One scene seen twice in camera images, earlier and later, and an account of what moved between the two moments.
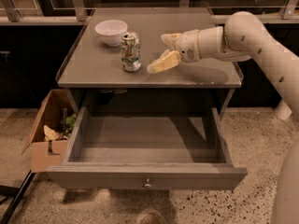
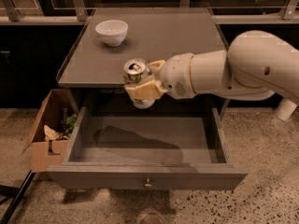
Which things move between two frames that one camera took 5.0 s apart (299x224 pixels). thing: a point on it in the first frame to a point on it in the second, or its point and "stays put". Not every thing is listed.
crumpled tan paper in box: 49,133 stays put
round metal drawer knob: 148,185 stays put
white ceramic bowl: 111,31 stays put
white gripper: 189,46 to 177,76
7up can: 131,54 to 137,71
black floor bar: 18,197 stays put
